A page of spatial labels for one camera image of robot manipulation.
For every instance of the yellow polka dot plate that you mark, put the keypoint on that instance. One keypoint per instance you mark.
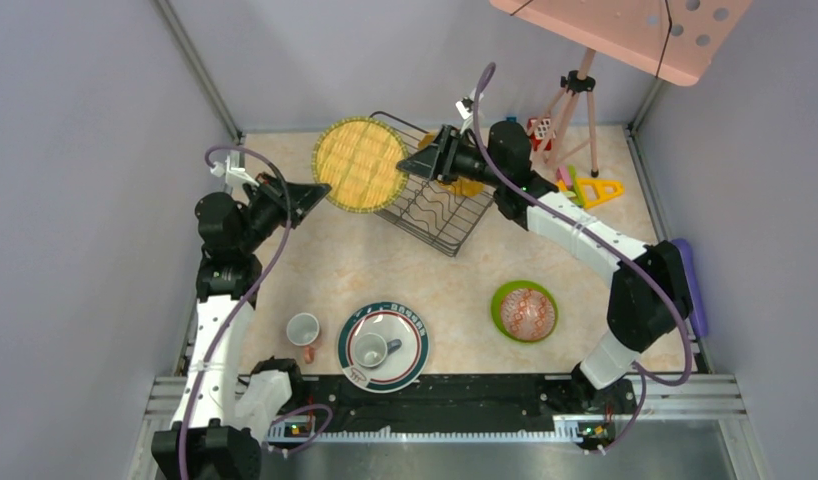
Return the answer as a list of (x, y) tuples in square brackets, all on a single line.
[(462, 186)]

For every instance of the yellow triangle toy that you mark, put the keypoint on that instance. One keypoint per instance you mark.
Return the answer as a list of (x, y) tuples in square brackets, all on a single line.
[(595, 191)]

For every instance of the dark wire dish rack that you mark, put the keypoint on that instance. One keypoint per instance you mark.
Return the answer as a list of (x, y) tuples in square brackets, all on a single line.
[(437, 217)]

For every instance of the red patterned bowl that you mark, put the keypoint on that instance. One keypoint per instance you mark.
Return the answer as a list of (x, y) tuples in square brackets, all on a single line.
[(527, 315)]

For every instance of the purple handle tool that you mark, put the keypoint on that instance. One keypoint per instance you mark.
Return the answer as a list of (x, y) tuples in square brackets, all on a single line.
[(697, 315)]

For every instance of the white plate green red rim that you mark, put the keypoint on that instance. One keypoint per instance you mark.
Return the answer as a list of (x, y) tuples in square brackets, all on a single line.
[(390, 320)]

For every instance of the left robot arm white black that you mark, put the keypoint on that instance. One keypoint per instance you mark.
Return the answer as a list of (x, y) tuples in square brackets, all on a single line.
[(216, 433)]

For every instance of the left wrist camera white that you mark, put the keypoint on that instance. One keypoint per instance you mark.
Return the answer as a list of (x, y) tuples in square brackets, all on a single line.
[(232, 171)]

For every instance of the pink perforated board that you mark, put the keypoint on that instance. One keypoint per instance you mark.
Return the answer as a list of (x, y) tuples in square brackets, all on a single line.
[(675, 41)]

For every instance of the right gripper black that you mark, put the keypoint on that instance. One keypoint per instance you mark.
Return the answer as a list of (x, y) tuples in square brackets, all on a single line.
[(423, 162)]

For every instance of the red white dice box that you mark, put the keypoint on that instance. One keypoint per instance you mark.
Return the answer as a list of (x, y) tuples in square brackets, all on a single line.
[(539, 133)]

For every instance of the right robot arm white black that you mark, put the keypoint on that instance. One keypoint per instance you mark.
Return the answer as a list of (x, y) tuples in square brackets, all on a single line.
[(649, 291)]

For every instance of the stack of coloured wooden blocks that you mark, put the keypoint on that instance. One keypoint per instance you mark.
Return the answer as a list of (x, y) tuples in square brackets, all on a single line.
[(565, 181)]

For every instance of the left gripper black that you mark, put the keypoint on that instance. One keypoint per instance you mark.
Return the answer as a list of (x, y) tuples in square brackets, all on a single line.
[(275, 191)]

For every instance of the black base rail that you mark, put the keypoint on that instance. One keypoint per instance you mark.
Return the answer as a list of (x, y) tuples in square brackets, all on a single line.
[(461, 403)]

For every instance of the grey white cup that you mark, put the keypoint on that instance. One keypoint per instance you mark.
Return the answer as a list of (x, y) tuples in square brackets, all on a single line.
[(372, 349)]

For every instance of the woven bamboo round tray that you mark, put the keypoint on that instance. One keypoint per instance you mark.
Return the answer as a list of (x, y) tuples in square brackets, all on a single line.
[(357, 157)]

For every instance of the pink tripod stand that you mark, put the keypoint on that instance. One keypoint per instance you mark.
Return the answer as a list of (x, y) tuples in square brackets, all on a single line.
[(575, 85)]

